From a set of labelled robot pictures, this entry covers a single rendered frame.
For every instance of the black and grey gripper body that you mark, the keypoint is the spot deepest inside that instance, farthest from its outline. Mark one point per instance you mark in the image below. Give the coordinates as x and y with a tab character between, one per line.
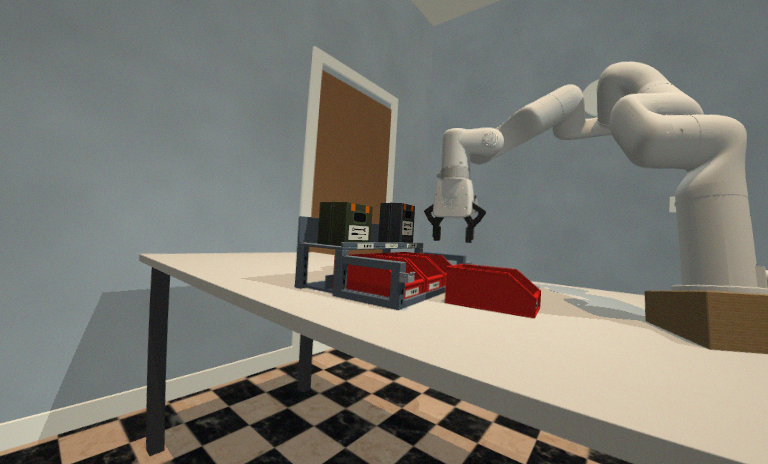
454	198

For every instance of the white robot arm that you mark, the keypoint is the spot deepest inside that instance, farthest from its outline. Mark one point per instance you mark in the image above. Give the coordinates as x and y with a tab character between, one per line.
715	234

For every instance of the grey metal shelf rack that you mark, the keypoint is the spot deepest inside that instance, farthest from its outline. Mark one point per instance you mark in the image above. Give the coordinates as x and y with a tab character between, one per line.
308	235

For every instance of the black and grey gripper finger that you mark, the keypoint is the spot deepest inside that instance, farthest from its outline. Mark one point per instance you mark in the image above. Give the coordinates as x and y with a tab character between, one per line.
472	223
434	222

